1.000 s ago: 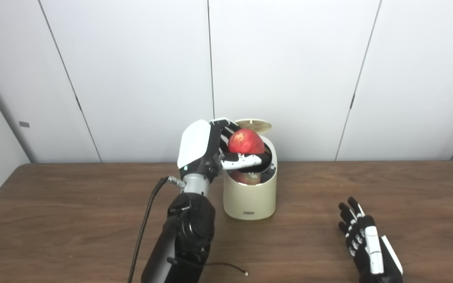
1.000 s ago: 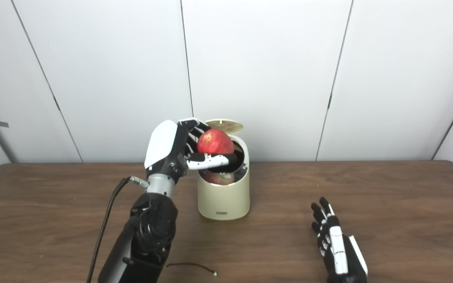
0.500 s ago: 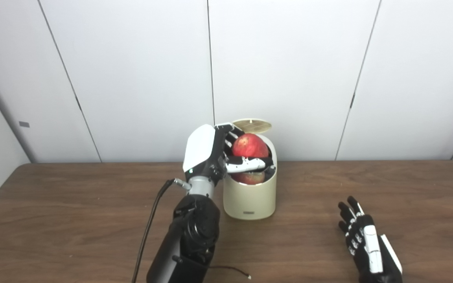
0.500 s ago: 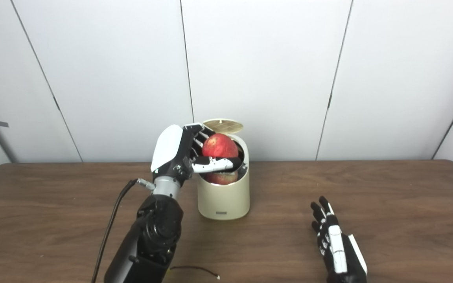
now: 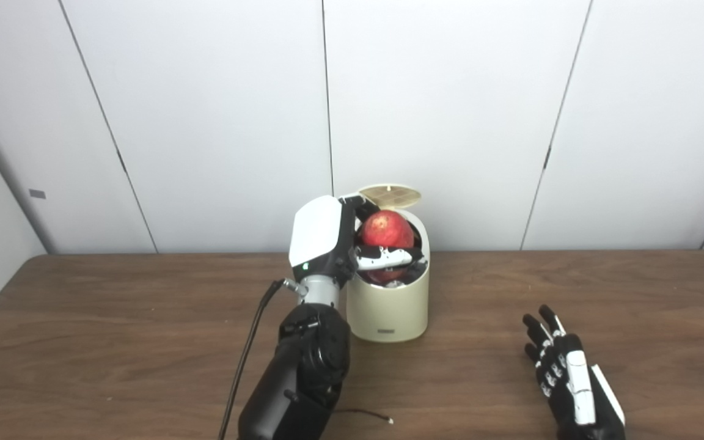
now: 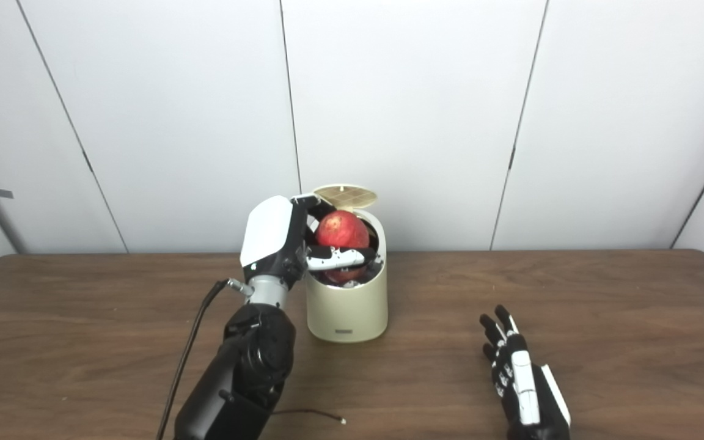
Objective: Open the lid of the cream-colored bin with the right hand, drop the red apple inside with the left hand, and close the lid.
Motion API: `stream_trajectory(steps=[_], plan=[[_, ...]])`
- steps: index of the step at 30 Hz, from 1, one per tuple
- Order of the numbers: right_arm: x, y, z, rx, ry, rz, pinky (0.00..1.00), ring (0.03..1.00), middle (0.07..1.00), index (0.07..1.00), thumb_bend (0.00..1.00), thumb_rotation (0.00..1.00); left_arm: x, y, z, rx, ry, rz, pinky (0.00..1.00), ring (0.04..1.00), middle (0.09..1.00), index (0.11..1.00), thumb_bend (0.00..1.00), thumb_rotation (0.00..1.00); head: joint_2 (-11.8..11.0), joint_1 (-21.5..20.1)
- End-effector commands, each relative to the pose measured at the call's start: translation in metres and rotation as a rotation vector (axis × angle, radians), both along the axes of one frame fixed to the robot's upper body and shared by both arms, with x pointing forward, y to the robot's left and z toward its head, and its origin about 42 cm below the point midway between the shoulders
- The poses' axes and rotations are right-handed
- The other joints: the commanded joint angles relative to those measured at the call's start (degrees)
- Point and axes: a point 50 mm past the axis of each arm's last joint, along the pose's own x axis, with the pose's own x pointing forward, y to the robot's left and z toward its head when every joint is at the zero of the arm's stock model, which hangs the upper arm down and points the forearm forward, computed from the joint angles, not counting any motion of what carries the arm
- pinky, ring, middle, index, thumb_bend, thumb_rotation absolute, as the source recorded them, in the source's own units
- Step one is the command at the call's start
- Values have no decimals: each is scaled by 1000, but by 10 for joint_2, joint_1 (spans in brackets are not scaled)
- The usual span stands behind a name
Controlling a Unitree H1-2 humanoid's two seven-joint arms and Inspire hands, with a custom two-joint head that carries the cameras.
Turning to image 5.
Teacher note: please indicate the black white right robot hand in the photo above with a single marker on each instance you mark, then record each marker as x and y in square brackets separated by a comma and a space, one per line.
[572, 391]

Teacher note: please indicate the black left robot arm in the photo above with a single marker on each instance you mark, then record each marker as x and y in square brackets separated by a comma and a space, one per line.
[303, 373]

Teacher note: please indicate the black bin liner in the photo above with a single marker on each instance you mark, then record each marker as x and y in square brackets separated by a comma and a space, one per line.
[419, 272]

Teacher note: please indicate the round cream bin lid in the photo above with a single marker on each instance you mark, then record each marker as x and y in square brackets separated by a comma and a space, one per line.
[390, 195]

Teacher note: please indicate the red apple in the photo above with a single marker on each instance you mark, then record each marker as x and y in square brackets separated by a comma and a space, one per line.
[387, 231]

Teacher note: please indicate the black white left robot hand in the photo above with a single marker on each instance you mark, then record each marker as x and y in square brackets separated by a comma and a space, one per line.
[315, 232]

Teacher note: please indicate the small grey wall sticker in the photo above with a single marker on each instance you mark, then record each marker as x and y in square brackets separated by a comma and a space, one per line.
[37, 193]

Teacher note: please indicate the cream-colored bin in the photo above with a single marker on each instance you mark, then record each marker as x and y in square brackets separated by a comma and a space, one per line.
[388, 308]

